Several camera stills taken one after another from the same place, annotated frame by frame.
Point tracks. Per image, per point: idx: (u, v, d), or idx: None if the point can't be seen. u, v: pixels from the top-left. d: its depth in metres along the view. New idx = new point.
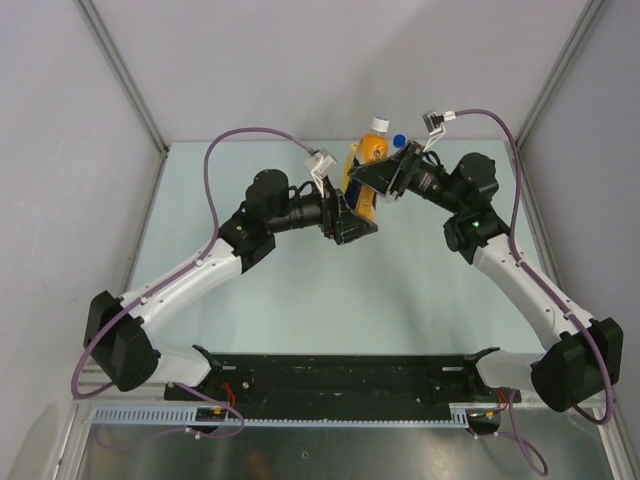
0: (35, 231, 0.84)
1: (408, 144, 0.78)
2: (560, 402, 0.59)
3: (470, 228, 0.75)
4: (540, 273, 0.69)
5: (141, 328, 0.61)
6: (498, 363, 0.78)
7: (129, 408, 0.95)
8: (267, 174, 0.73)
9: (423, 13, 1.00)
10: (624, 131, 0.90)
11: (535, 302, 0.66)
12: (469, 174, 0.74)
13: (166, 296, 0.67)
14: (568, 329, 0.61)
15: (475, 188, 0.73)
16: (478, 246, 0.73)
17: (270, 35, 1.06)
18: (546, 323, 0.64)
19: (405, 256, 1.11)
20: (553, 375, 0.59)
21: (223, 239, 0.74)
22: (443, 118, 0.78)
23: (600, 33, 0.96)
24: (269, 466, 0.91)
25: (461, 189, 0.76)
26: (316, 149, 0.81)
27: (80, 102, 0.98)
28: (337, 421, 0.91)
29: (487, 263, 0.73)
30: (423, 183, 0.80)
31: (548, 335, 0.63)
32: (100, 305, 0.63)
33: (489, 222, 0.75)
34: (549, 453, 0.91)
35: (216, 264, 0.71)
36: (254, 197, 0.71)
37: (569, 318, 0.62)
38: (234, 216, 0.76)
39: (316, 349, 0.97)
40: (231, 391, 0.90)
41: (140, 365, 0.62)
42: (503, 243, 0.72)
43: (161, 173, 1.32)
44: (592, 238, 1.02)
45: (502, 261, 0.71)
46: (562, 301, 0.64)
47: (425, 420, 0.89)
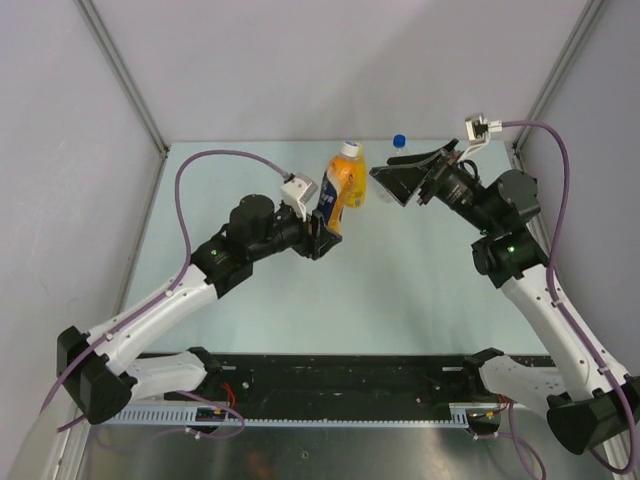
0: (34, 231, 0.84)
1: (440, 153, 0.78)
2: (576, 449, 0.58)
3: (504, 253, 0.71)
4: (576, 318, 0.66)
5: (105, 366, 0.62)
6: (501, 375, 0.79)
7: (129, 407, 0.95)
8: (254, 199, 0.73)
9: (424, 13, 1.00)
10: (623, 133, 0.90)
11: (569, 349, 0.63)
12: (508, 194, 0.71)
13: (133, 332, 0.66)
14: (602, 386, 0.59)
15: (514, 210, 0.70)
16: (511, 275, 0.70)
17: (271, 35, 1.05)
18: (578, 374, 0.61)
19: (406, 256, 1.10)
20: (574, 423, 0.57)
21: (195, 263, 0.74)
22: (487, 129, 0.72)
23: (601, 33, 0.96)
24: (269, 466, 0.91)
25: (497, 206, 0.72)
26: (290, 174, 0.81)
27: (80, 102, 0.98)
28: (337, 421, 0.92)
29: (518, 296, 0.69)
30: (454, 194, 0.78)
31: (578, 386, 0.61)
32: (66, 343, 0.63)
33: (525, 246, 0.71)
34: (549, 453, 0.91)
35: (188, 294, 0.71)
36: (238, 219, 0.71)
37: (605, 374, 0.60)
38: (214, 238, 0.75)
39: (317, 348, 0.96)
40: (231, 391, 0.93)
41: (109, 401, 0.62)
42: (541, 278, 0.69)
43: (161, 173, 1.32)
44: (592, 238, 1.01)
45: (537, 298, 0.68)
46: (597, 354, 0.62)
47: (427, 420, 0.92)
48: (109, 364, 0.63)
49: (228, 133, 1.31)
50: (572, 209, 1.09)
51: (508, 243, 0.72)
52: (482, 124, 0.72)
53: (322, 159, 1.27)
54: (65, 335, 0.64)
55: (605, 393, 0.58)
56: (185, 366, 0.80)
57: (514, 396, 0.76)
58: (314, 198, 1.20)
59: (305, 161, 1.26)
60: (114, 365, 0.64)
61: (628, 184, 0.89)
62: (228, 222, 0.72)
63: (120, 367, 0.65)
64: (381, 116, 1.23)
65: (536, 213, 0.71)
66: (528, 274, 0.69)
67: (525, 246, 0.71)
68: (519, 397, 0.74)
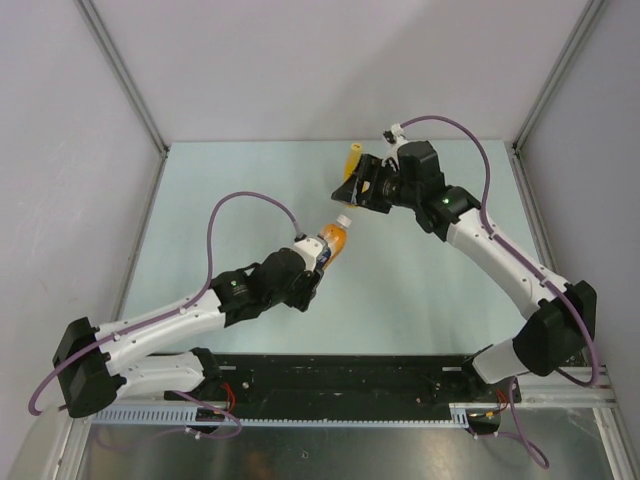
0: (34, 231, 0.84)
1: (365, 159, 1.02)
2: (546, 366, 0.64)
3: (441, 206, 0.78)
4: (513, 244, 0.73)
5: (104, 365, 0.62)
6: (489, 354, 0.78)
7: (130, 408, 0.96)
8: (290, 252, 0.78)
9: (424, 13, 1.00)
10: (622, 131, 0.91)
11: (513, 273, 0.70)
12: (405, 151, 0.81)
13: (139, 338, 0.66)
14: (545, 296, 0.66)
15: (416, 160, 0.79)
16: (450, 223, 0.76)
17: (271, 35, 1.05)
18: (523, 292, 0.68)
19: (406, 257, 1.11)
20: (535, 341, 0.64)
21: (213, 289, 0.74)
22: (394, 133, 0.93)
23: (601, 32, 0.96)
24: (269, 466, 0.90)
25: (405, 169, 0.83)
26: (303, 233, 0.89)
27: (80, 101, 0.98)
28: (337, 420, 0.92)
29: (460, 239, 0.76)
30: (384, 190, 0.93)
31: (527, 303, 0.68)
32: (75, 333, 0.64)
33: (458, 196, 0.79)
34: (549, 453, 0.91)
35: (199, 316, 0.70)
36: (274, 261, 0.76)
37: (545, 285, 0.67)
38: (238, 272, 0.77)
39: (315, 348, 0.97)
40: (231, 391, 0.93)
41: (94, 398, 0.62)
42: (474, 218, 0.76)
43: (161, 173, 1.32)
44: (593, 238, 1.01)
45: (475, 235, 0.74)
46: (537, 270, 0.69)
47: (424, 419, 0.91)
48: (108, 364, 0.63)
49: (228, 132, 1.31)
50: (571, 208, 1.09)
51: (441, 199, 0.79)
52: (389, 131, 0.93)
53: (322, 158, 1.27)
54: (76, 325, 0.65)
55: (550, 301, 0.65)
56: (182, 369, 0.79)
57: (509, 371, 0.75)
58: (314, 197, 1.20)
59: (305, 161, 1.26)
60: (112, 366, 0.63)
61: (627, 183, 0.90)
62: (263, 263, 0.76)
63: (116, 369, 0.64)
64: (380, 116, 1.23)
65: (436, 159, 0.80)
66: (464, 218, 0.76)
67: (454, 195, 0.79)
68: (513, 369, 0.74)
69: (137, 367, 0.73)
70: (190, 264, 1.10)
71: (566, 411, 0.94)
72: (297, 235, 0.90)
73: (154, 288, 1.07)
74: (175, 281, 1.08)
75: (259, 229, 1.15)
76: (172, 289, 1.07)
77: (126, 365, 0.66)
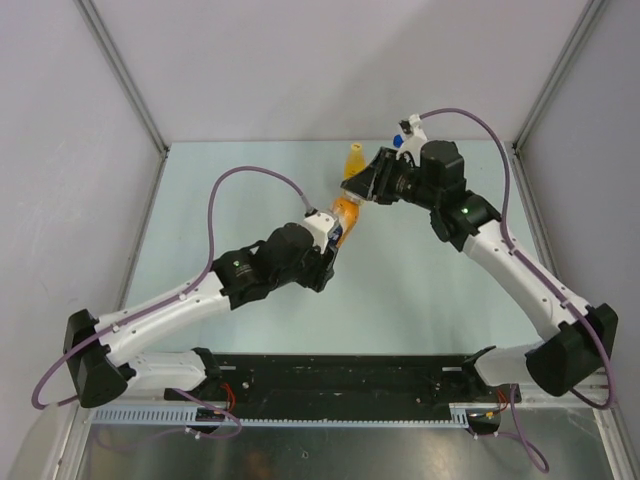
0: (34, 231, 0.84)
1: (382, 153, 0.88)
2: (559, 385, 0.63)
3: (459, 215, 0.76)
4: (532, 261, 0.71)
5: (106, 357, 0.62)
6: (494, 362, 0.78)
7: (129, 408, 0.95)
8: (295, 227, 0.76)
9: (423, 13, 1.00)
10: (622, 130, 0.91)
11: (532, 292, 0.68)
12: (432, 154, 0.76)
13: (139, 328, 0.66)
14: (565, 318, 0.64)
15: (441, 165, 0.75)
16: (469, 234, 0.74)
17: (270, 35, 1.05)
18: (543, 312, 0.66)
19: (406, 256, 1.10)
20: (551, 365, 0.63)
21: (215, 272, 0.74)
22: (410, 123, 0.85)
23: (601, 32, 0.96)
24: (269, 467, 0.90)
25: (428, 170, 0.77)
26: (312, 209, 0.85)
27: (80, 101, 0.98)
28: (337, 420, 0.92)
29: (478, 252, 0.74)
30: (398, 186, 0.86)
31: (545, 322, 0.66)
32: (76, 325, 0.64)
33: (476, 206, 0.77)
34: (549, 454, 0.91)
35: (201, 301, 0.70)
36: (278, 242, 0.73)
37: (566, 306, 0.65)
38: (242, 252, 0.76)
39: (315, 348, 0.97)
40: (231, 391, 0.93)
41: (104, 389, 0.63)
42: (494, 231, 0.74)
43: (161, 173, 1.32)
44: (593, 237, 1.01)
45: (495, 249, 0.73)
46: (557, 290, 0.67)
47: (424, 420, 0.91)
48: (109, 356, 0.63)
49: (228, 132, 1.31)
50: (571, 208, 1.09)
51: (460, 206, 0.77)
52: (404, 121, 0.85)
53: (322, 159, 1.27)
54: (77, 317, 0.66)
55: (570, 324, 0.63)
56: (186, 366, 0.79)
57: (513, 379, 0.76)
58: (314, 197, 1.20)
59: (305, 161, 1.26)
60: (113, 358, 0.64)
61: (627, 183, 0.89)
62: (267, 241, 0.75)
63: (119, 360, 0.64)
64: (380, 116, 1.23)
65: (461, 165, 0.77)
66: (483, 230, 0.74)
67: (473, 204, 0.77)
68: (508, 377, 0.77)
69: (144, 360, 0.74)
70: (191, 263, 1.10)
71: (566, 411, 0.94)
72: (307, 211, 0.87)
73: (154, 288, 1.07)
74: (175, 281, 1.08)
75: (259, 229, 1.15)
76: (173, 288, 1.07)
77: (129, 356, 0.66)
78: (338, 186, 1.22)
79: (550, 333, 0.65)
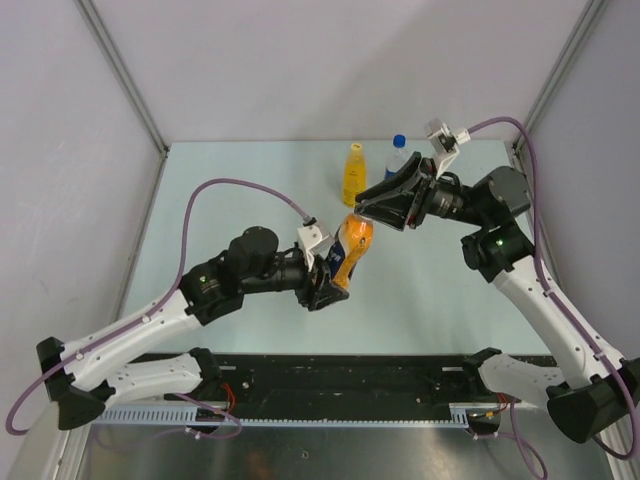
0: (34, 231, 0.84)
1: (419, 177, 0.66)
2: (580, 435, 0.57)
3: (493, 247, 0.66)
4: (568, 303, 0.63)
5: (71, 387, 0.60)
6: (503, 374, 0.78)
7: (131, 407, 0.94)
8: (260, 231, 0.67)
9: (424, 13, 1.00)
10: (622, 131, 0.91)
11: (564, 338, 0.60)
12: (499, 193, 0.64)
13: (103, 354, 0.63)
14: (599, 372, 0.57)
15: (507, 209, 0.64)
16: (501, 269, 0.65)
17: (271, 35, 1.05)
18: (574, 362, 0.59)
19: (407, 255, 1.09)
20: (574, 416, 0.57)
21: (182, 289, 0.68)
22: (455, 139, 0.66)
23: (600, 33, 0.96)
24: (269, 466, 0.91)
25: (488, 205, 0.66)
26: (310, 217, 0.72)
27: (80, 101, 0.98)
28: (337, 421, 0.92)
29: (510, 289, 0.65)
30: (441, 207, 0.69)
31: (575, 374, 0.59)
32: (42, 352, 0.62)
33: (514, 237, 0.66)
34: (548, 454, 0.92)
35: (166, 323, 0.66)
36: (235, 250, 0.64)
37: (601, 360, 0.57)
38: (210, 262, 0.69)
39: (316, 348, 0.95)
40: (231, 391, 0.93)
41: (81, 411, 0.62)
42: (529, 267, 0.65)
43: (161, 173, 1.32)
44: (593, 238, 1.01)
45: (528, 289, 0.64)
46: (592, 340, 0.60)
47: (435, 420, 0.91)
48: (75, 384, 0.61)
49: (228, 132, 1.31)
50: (571, 208, 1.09)
51: (497, 236, 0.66)
52: (449, 136, 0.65)
53: (322, 159, 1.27)
54: (44, 343, 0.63)
55: (603, 379, 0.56)
56: (178, 373, 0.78)
57: (518, 394, 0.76)
58: (314, 197, 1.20)
59: (305, 162, 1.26)
60: (80, 385, 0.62)
61: (627, 184, 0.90)
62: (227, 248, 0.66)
63: (87, 386, 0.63)
64: (380, 116, 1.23)
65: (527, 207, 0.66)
66: (518, 266, 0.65)
67: (512, 237, 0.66)
68: (522, 392, 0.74)
69: (126, 375, 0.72)
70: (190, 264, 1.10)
71: None
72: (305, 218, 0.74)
73: (155, 289, 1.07)
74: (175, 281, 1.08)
75: None
76: None
77: (98, 380, 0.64)
78: (338, 187, 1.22)
79: (579, 385, 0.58)
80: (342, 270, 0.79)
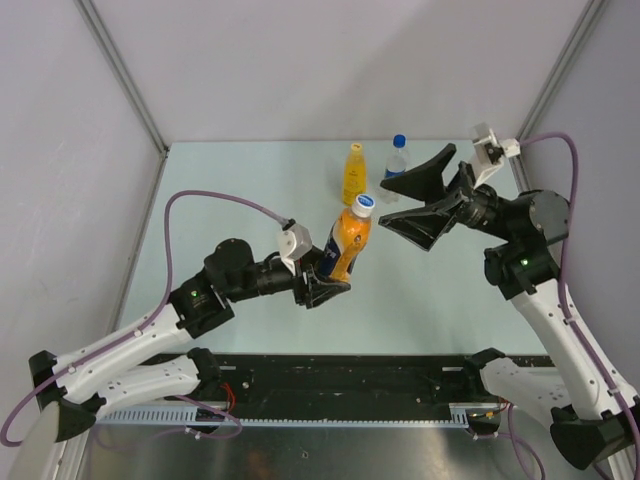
0: (34, 231, 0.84)
1: (460, 198, 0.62)
2: (577, 462, 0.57)
3: (516, 266, 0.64)
4: (588, 335, 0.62)
5: (62, 399, 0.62)
6: (505, 382, 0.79)
7: (132, 408, 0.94)
8: (234, 243, 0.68)
9: (424, 13, 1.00)
10: (623, 133, 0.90)
11: (578, 368, 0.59)
12: (538, 220, 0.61)
13: (95, 368, 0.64)
14: (610, 408, 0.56)
15: (543, 237, 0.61)
16: (523, 290, 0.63)
17: (270, 35, 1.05)
18: (587, 394, 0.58)
19: (406, 255, 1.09)
20: (574, 441, 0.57)
21: (173, 303, 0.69)
22: (504, 153, 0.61)
23: (601, 34, 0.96)
24: (269, 466, 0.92)
25: (524, 228, 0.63)
26: (289, 220, 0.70)
27: (80, 101, 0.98)
28: (337, 421, 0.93)
29: (528, 311, 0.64)
30: (473, 219, 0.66)
31: (585, 406, 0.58)
32: (36, 365, 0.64)
33: (538, 256, 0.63)
34: (548, 454, 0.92)
35: (157, 337, 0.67)
36: (210, 265, 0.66)
37: (615, 396, 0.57)
38: (197, 275, 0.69)
39: (315, 348, 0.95)
40: (231, 391, 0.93)
41: (71, 424, 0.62)
42: (553, 293, 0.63)
43: (161, 173, 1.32)
44: (593, 239, 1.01)
45: (549, 315, 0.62)
46: (608, 374, 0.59)
47: (436, 420, 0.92)
48: (67, 397, 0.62)
49: (228, 132, 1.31)
50: None
51: (522, 256, 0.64)
52: (498, 148, 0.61)
53: (322, 159, 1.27)
54: (38, 357, 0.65)
55: (614, 416, 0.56)
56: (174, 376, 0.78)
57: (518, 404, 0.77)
58: (314, 198, 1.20)
59: (305, 162, 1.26)
60: (72, 398, 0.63)
61: (628, 185, 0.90)
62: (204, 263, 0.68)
63: (78, 399, 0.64)
64: (381, 115, 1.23)
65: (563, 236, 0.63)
66: (540, 288, 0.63)
67: (539, 260, 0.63)
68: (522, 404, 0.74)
69: (118, 384, 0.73)
70: (189, 264, 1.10)
71: None
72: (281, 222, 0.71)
73: (155, 289, 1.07)
74: (175, 281, 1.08)
75: (259, 229, 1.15)
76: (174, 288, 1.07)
77: (90, 393, 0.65)
78: (338, 187, 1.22)
79: (588, 418, 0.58)
80: (339, 266, 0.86)
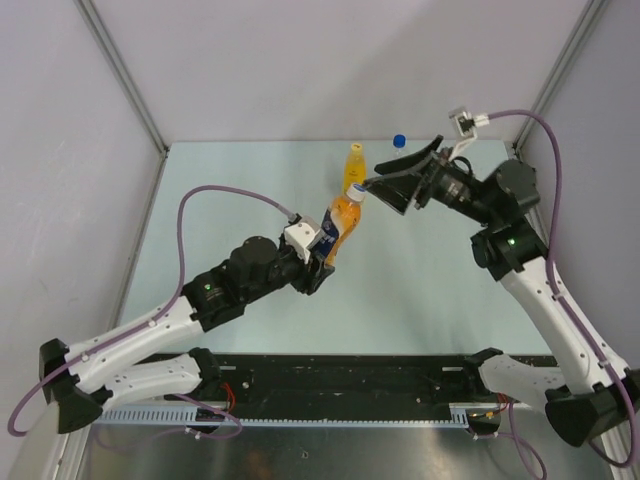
0: (35, 231, 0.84)
1: (430, 156, 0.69)
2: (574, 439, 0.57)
3: (503, 246, 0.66)
4: (576, 310, 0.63)
5: (75, 387, 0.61)
6: (505, 375, 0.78)
7: (131, 407, 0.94)
8: (259, 241, 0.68)
9: (424, 13, 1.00)
10: (623, 132, 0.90)
11: (569, 343, 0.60)
12: (506, 185, 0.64)
13: (108, 357, 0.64)
14: (602, 380, 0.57)
15: (515, 201, 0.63)
16: (511, 269, 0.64)
17: (270, 35, 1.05)
18: (578, 368, 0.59)
19: (406, 255, 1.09)
20: (570, 417, 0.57)
21: (186, 296, 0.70)
22: (474, 122, 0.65)
23: (601, 34, 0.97)
24: (269, 466, 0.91)
25: (495, 197, 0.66)
26: (297, 216, 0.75)
27: (80, 100, 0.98)
28: (337, 421, 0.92)
29: (517, 289, 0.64)
30: (449, 194, 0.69)
31: (577, 380, 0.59)
32: (47, 354, 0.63)
33: (525, 236, 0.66)
34: (548, 454, 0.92)
35: (171, 328, 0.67)
36: (235, 259, 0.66)
37: (605, 368, 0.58)
38: (213, 271, 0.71)
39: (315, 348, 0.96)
40: (231, 391, 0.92)
41: (79, 415, 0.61)
42: (541, 271, 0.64)
43: (161, 173, 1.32)
44: (592, 239, 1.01)
45: (537, 291, 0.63)
46: (597, 348, 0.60)
47: (436, 420, 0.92)
48: (79, 386, 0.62)
49: (228, 132, 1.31)
50: (571, 208, 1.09)
51: (508, 236, 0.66)
52: (468, 118, 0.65)
53: (323, 158, 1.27)
54: (48, 346, 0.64)
55: (605, 388, 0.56)
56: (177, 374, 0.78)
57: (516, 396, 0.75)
58: (314, 198, 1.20)
59: (305, 162, 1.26)
60: (83, 387, 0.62)
61: (628, 185, 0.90)
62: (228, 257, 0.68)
63: (90, 388, 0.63)
64: (381, 115, 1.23)
65: (536, 203, 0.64)
66: (528, 267, 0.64)
67: (524, 236, 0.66)
68: (519, 396, 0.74)
69: (124, 378, 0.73)
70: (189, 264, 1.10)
71: None
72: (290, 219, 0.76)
73: (155, 289, 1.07)
74: (175, 281, 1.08)
75: (259, 228, 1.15)
76: (174, 288, 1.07)
77: (100, 383, 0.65)
78: (338, 187, 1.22)
79: (581, 393, 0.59)
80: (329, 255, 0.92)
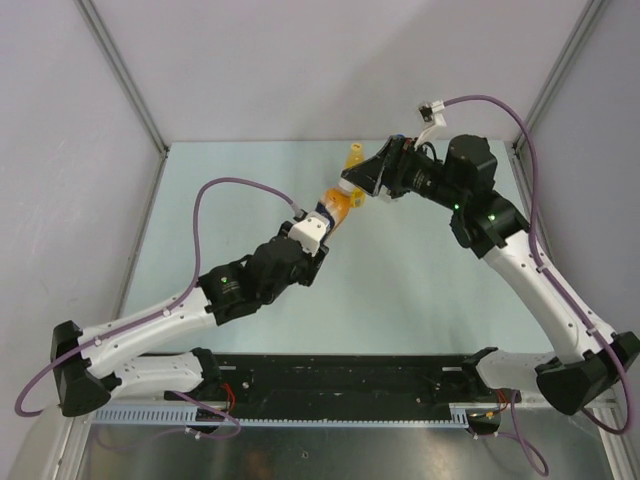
0: (34, 230, 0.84)
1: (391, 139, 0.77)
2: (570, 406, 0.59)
3: (485, 224, 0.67)
4: (561, 281, 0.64)
5: (86, 371, 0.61)
6: (500, 367, 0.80)
7: (128, 407, 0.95)
8: (284, 241, 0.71)
9: (424, 13, 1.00)
10: (622, 132, 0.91)
11: (556, 314, 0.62)
12: (461, 153, 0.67)
13: (121, 343, 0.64)
14: (591, 346, 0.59)
15: (472, 167, 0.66)
16: (494, 244, 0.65)
17: (270, 34, 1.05)
18: (567, 337, 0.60)
19: (406, 254, 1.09)
20: (563, 384, 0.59)
21: (202, 287, 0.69)
22: (431, 110, 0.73)
23: (600, 34, 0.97)
24: (268, 466, 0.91)
25: (454, 169, 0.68)
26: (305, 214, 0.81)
27: (79, 100, 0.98)
28: (337, 420, 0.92)
29: (502, 265, 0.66)
30: (416, 182, 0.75)
31: (568, 349, 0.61)
32: (61, 336, 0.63)
33: (503, 211, 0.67)
34: (549, 453, 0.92)
35: (185, 318, 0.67)
36: (262, 256, 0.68)
37: (594, 335, 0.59)
38: (231, 265, 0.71)
39: (314, 348, 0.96)
40: (231, 391, 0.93)
41: (86, 400, 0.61)
42: (522, 244, 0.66)
43: (161, 173, 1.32)
44: (592, 237, 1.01)
45: (522, 265, 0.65)
46: (585, 316, 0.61)
47: (435, 420, 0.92)
48: (90, 369, 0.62)
49: (228, 132, 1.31)
50: (570, 207, 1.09)
51: (486, 211, 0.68)
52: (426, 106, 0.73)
53: (322, 158, 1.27)
54: (62, 329, 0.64)
55: (595, 354, 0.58)
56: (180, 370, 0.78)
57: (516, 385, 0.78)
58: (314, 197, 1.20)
59: (305, 161, 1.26)
60: (94, 371, 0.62)
61: (627, 184, 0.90)
62: (252, 255, 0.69)
63: (100, 372, 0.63)
64: (381, 115, 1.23)
65: (494, 166, 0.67)
66: (511, 242, 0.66)
67: (500, 207, 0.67)
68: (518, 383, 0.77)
69: (133, 368, 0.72)
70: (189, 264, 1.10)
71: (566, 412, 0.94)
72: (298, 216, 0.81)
73: (154, 289, 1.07)
74: (175, 281, 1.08)
75: (258, 228, 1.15)
76: (174, 288, 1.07)
77: (110, 369, 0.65)
78: None
79: (571, 361, 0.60)
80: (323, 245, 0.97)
